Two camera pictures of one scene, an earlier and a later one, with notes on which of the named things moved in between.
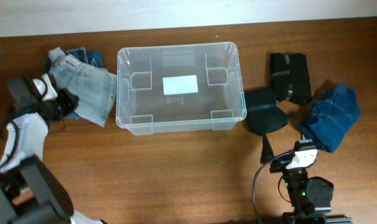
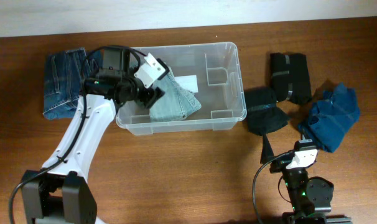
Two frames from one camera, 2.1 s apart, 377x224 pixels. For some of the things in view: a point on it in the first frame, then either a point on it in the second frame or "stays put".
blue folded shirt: (333, 117) stays put
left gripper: (63, 101) to (150, 97)
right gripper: (280, 163) stays put
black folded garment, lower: (263, 112) stays put
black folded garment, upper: (290, 78) stays put
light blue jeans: (94, 87) to (176, 103)
